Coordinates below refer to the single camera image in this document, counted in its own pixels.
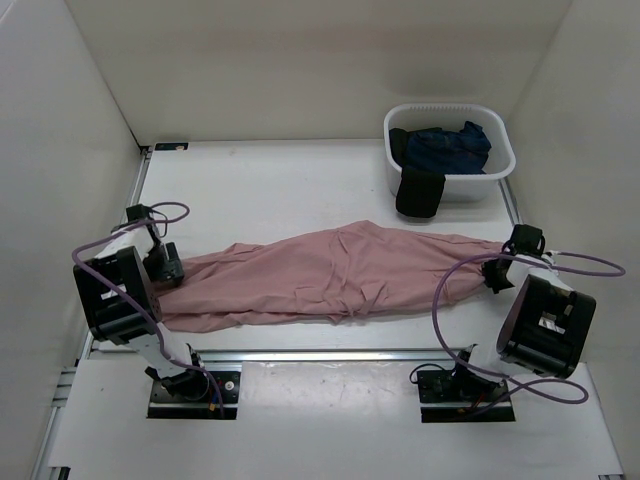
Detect blue label sticker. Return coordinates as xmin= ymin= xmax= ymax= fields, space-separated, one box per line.
xmin=154 ymin=142 xmax=189 ymax=151

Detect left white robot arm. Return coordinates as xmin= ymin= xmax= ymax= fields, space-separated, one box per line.
xmin=71 ymin=201 xmax=219 ymax=402

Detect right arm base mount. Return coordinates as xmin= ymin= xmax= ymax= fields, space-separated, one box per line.
xmin=409 ymin=363 xmax=516 ymax=424

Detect white plastic basket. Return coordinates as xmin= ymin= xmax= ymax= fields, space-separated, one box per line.
xmin=383 ymin=103 xmax=516 ymax=202

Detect aluminium front rail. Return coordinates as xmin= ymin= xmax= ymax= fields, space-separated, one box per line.
xmin=200 ymin=349 xmax=452 ymax=363

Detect black garment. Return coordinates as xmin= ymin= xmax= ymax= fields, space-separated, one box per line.
xmin=388 ymin=127 xmax=446 ymax=219

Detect pink trousers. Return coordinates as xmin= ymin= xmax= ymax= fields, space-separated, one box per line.
xmin=159 ymin=220 xmax=501 ymax=333

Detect dark blue garment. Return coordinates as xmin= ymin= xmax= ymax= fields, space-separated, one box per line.
xmin=423 ymin=121 xmax=492 ymax=175

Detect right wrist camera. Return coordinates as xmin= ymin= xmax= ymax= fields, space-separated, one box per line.
xmin=505 ymin=224 xmax=546 ymax=257

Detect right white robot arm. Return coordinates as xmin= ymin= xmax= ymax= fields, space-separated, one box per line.
xmin=445 ymin=244 xmax=596 ymax=400

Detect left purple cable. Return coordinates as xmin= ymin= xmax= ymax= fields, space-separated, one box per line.
xmin=72 ymin=201 xmax=224 ymax=416

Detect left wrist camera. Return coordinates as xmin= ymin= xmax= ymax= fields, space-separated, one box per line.
xmin=111 ymin=204 xmax=160 ymax=243

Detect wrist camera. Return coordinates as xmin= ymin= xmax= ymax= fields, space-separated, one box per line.
xmin=505 ymin=224 xmax=546 ymax=257
xmin=111 ymin=204 xmax=160 ymax=243

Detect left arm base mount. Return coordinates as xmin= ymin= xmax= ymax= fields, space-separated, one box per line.
xmin=145 ymin=367 xmax=241 ymax=420

